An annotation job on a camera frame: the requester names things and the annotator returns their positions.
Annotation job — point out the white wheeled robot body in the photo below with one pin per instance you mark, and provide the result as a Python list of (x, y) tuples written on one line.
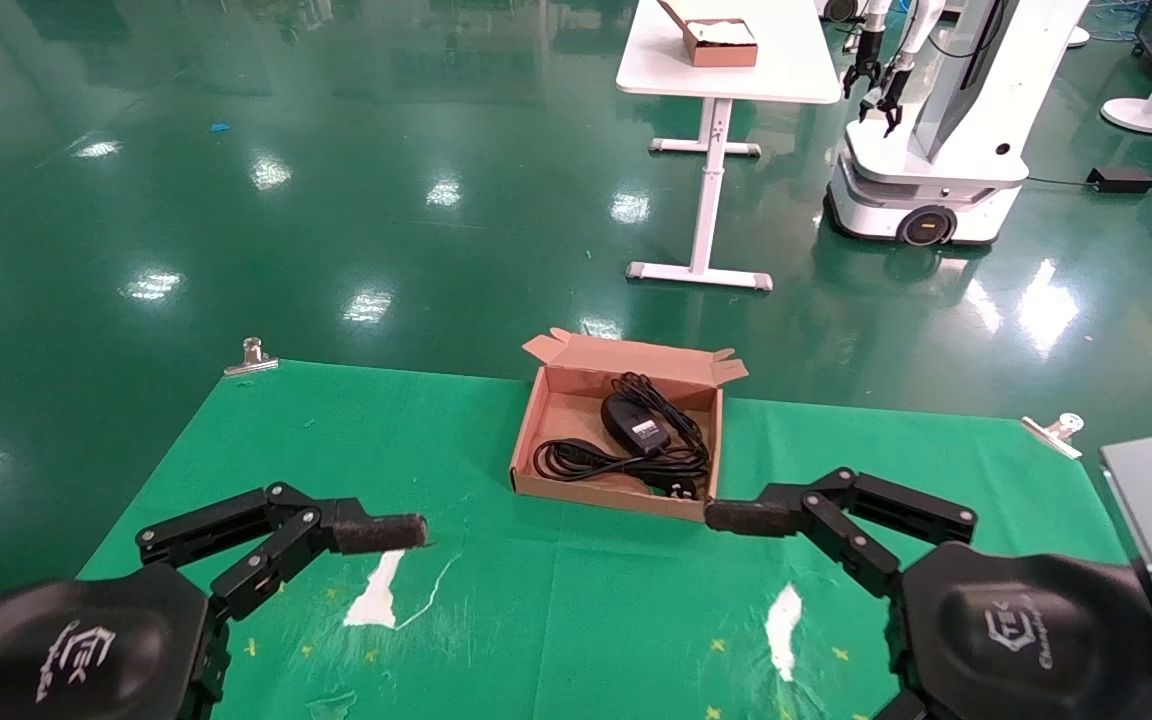
[(936, 170)]

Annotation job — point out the black power brick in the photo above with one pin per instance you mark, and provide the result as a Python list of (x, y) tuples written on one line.
[(1119, 180)]

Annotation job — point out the small white round base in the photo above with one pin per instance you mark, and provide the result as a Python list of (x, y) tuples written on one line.
[(1078, 36)]

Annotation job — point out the white table with legs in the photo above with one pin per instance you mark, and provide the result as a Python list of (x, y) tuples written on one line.
[(736, 80)]

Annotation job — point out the green table cloth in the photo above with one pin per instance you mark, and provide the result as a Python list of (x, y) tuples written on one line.
[(556, 600)]

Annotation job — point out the black wheel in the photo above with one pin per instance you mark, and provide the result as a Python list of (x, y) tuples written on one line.
[(839, 8)]

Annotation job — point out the open brown cardboard box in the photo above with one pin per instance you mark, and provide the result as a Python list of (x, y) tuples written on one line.
[(561, 415)]

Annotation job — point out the white filler material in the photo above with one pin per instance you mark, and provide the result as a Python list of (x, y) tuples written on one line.
[(721, 30)]

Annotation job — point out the small brown cardboard box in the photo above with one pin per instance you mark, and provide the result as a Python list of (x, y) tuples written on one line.
[(723, 54)]

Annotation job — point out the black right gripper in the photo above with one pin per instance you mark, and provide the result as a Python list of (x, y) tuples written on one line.
[(1026, 640)]

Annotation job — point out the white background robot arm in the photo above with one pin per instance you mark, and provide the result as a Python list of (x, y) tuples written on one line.
[(921, 25), (876, 15)]

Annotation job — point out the black background robot gripper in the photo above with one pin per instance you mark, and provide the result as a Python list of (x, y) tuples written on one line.
[(891, 95), (866, 62)]

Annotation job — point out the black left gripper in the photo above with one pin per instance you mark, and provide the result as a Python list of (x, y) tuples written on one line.
[(66, 650)]

